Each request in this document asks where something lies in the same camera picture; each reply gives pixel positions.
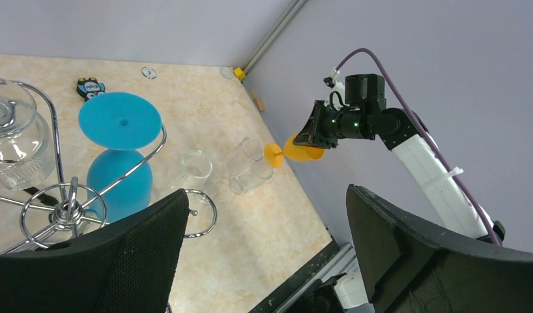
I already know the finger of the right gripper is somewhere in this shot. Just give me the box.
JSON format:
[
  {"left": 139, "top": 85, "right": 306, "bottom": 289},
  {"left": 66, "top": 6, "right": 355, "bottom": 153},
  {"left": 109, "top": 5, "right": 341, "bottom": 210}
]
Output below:
[{"left": 292, "top": 115, "right": 316, "bottom": 146}]

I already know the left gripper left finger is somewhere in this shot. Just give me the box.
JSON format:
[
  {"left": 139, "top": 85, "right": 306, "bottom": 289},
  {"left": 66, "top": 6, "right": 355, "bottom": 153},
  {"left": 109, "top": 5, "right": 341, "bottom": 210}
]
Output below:
[{"left": 0, "top": 190, "right": 189, "bottom": 312}]

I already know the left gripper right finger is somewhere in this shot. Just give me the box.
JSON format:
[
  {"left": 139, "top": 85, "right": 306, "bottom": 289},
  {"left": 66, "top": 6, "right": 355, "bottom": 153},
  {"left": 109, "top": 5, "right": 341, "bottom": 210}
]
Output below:
[{"left": 346, "top": 185, "right": 533, "bottom": 312}]

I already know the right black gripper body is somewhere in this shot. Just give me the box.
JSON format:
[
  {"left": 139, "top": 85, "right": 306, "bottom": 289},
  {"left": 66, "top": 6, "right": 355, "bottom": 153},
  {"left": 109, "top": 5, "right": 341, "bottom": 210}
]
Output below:
[{"left": 307, "top": 100, "right": 349, "bottom": 149}]

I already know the yellow wine glass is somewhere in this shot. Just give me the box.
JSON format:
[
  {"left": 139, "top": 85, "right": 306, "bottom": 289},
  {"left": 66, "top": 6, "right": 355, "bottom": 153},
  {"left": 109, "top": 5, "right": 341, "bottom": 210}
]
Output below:
[{"left": 263, "top": 133, "right": 325, "bottom": 168}]

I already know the clear patterned short glass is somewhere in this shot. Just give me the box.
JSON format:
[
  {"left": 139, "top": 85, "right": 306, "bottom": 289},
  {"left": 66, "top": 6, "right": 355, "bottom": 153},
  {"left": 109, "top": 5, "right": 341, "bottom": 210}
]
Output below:
[{"left": 229, "top": 158, "right": 274, "bottom": 195}]

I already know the clear smooth wine glass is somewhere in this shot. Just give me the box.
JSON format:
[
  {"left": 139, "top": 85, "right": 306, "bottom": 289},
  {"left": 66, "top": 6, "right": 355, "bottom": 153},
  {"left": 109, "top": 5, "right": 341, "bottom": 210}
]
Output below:
[{"left": 170, "top": 149, "right": 213, "bottom": 192}]

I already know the clear wine glass front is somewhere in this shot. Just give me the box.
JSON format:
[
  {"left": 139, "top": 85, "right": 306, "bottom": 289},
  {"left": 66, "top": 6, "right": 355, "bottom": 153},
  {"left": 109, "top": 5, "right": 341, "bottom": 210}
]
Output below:
[{"left": 222, "top": 137, "right": 263, "bottom": 179}]

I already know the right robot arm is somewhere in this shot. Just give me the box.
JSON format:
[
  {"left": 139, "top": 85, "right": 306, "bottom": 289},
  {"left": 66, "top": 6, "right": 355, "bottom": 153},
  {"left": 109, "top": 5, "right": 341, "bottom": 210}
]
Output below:
[{"left": 292, "top": 74, "right": 505, "bottom": 243}]

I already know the chrome wine glass rack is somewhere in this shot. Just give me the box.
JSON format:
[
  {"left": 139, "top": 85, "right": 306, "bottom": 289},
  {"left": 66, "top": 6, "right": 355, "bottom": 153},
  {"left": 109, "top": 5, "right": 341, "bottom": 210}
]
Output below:
[{"left": 0, "top": 76, "right": 218, "bottom": 256}]

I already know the blue wine glass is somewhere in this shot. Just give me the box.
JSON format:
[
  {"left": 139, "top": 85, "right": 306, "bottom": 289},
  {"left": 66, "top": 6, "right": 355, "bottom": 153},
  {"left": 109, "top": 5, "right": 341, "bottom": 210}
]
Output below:
[{"left": 78, "top": 92, "right": 162, "bottom": 223}]

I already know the wooden block at edge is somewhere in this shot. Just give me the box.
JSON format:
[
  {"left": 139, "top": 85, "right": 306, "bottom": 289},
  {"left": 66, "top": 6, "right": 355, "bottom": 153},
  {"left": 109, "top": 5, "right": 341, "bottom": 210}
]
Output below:
[{"left": 250, "top": 92, "right": 265, "bottom": 112}]

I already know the yellow corner clamp right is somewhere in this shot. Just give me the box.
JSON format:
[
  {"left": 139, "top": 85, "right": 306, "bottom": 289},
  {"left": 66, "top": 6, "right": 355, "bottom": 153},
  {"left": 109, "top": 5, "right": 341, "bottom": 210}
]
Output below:
[{"left": 233, "top": 67, "right": 246, "bottom": 81}]

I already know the clear patterned glass at back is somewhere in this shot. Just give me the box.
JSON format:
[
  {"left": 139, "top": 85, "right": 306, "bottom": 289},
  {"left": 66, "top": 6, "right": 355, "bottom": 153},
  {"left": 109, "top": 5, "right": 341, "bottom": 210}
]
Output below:
[{"left": 0, "top": 78, "right": 55, "bottom": 190}]

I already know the small round metal disc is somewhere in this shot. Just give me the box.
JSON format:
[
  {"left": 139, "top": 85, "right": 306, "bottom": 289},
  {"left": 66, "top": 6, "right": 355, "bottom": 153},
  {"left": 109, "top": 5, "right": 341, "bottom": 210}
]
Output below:
[{"left": 141, "top": 67, "right": 157, "bottom": 80}]

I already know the small black blue toy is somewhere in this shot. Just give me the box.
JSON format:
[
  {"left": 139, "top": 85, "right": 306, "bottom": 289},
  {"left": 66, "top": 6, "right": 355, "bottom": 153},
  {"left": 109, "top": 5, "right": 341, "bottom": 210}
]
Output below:
[{"left": 76, "top": 77, "right": 106, "bottom": 101}]

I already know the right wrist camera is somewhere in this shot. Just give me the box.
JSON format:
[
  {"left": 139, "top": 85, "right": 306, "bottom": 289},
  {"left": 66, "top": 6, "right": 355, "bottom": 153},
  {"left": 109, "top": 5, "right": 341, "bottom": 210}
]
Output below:
[{"left": 323, "top": 68, "right": 345, "bottom": 104}]

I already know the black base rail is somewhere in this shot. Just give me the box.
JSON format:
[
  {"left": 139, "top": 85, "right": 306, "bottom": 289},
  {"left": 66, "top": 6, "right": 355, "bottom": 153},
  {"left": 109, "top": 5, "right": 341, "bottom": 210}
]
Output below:
[{"left": 250, "top": 241, "right": 358, "bottom": 312}]

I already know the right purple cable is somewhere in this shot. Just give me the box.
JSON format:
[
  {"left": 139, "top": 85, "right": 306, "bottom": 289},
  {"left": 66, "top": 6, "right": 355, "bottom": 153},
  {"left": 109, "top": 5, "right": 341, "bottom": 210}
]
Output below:
[{"left": 334, "top": 48, "right": 502, "bottom": 247}]

